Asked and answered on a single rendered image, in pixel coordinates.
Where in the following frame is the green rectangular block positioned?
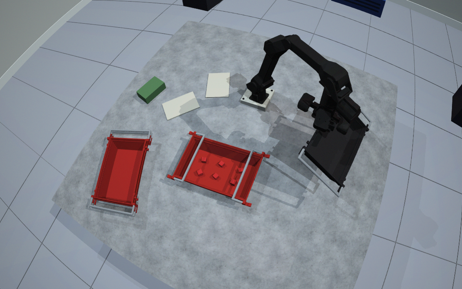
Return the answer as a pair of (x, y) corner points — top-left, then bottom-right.
(136, 76), (166, 104)

